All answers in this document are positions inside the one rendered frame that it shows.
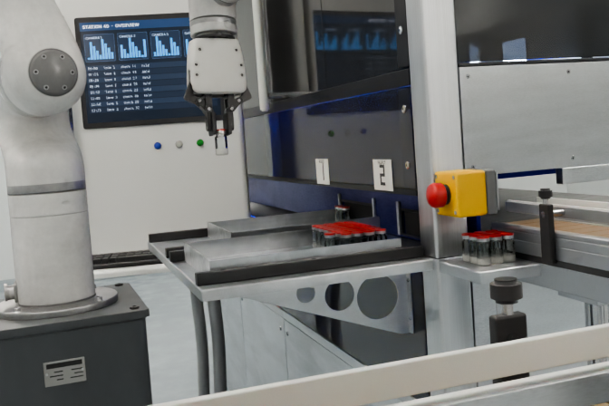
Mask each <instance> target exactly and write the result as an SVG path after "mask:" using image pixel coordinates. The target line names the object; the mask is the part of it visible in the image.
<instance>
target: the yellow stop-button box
mask: <svg viewBox="0 0 609 406"><path fill-rule="evenodd" d="M435 183H442V184H443V185H444V186H445V188H446V190H447V196H448V198H447V203H446V205H445V206H444V207H443V208H437V212H438V214H439V215H442V216H449V217H455V218H466V217H475V216H483V215H492V214H497V213H498V205H497V189H496V173H495V170H494V169H455V170H445V171H437V172H436V173H435Z"/></svg>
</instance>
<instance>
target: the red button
mask: <svg viewBox="0 0 609 406"><path fill-rule="evenodd" d="M426 198H427V201H428V203H429V205H430V206H431V207H433V208H443V207H444V206H445V205H446V203H447V198H448V196H447V190H446V188H445V186H444V185H443V184H442V183H431V184H430V185H429V186H428V187H427V190H426Z"/></svg>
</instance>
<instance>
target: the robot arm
mask: <svg viewBox="0 0 609 406"><path fill-rule="evenodd" d="M236 4H237V0H188V12H189V26H190V37H191V38H192V39H193V40H191V41H190V42H189V43H188V58H187V89H186V92H185V94H184V97H183V98H184V100H185V101H187V102H191V103H194V104H196V105H197V106H198V107H199V108H200V109H201V110H202V112H203V113H204V114H205V119H206V131H208V134H209V137H210V136H214V135H216V134H217V133H218V132H217V118H216V113H215V112H214V110H213V107H212V98H224V103H225V110H224V112H225V114H223V129H226V136H228V135H230V134H232V131H233V130H234V114H233V111H235V109H236V108H237V107H238V106H239V105H240V103H243V102H246V101H248V100H250V99H251V98H252V96H251V93H250V91H249V89H248V88H247V79H246V72H245V65H244V60H243V55H242V52H241V48H240V44H239V41H238V39H235V36H234V35H235V34H237V26H236V23H237V17H236ZM0 52H1V58H0V148H1V151H2V154H3V158H4V163H5V178H6V188H7V197H8V207H9V217H10V228H11V238H12V247H13V257H14V276H15V281H14V284H13V285H7V284H4V295H5V301H3V302H1V303H0V318H2V319H7V320H37V319H47V318H54V317H62V316H67V315H73V314H81V313H85V312H90V311H93V310H96V309H100V308H103V307H104V306H107V305H111V304H113V303H114V302H116V301H117V299H118V294H117V291H116V290H115V289H112V288H108V287H97V286H96V284H95V283H94V274H93V263H92V244H91V233H90V223H89V212H88V201H87V191H86V180H85V171H84V164H83V159H82V153H81V150H80V148H79V145H78V143H77V141H76V139H75V137H74V135H73V131H72V128H71V124H70V122H69V118H68V113H67V110H69V109H70V108H72V106H73V105H74V104H75V103H76V102H77V101H79V99H80V98H81V96H82V94H83V92H84V89H85V85H86V69H85V64H84V60H83V58H82V53H81V51H80V48H79V46H78V44H77V43H76V41H75V39H74V37H73V34H72V32H71V30H70V28H69V26H68V24H67V23H66V21H65V19H64V17H63V15H62V13H61V11H60V9H59V7H58V6H57V4H56V3H55V1H54V0H0ZM240 93H241V96H240V97H238V98H236V99H235V97H237V96H238V95H239V94H240Z"/></svg>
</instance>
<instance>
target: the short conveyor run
mask: <svg viewBox="0 0 609 406"><path fill-rule="evenodd" d="M551 197H553V191H552V189H550V188H541V189H540V190H539V191H538V197H536V202H529V201H519V200H508V201H505V203H506V211H509V212H517V213H525V214H532V215H539V218H537V219H529V220H522V221H514V222H507V223H505V222H492V223H491V227H490V229H496V230H497V231H506V232H512V233H514V238H513V240H514V241H515V249H516V258H518V259H523V260H526V261H531V262H535V263H539V264H540V265H541V275H538V276H532V277H526V278H519V279H518V281H522V282H526V283H529V284H532V285H539V286H542V287H545V288H549V289H553V290H556V291H559V292H563V293H567V294H570V295H576V296H579V297H583V298H586V299H590V300H593V301H596V302H600V303H604V304H607V305H609V202H600V201H589V200H578V199H567V198H551Z"/></svg>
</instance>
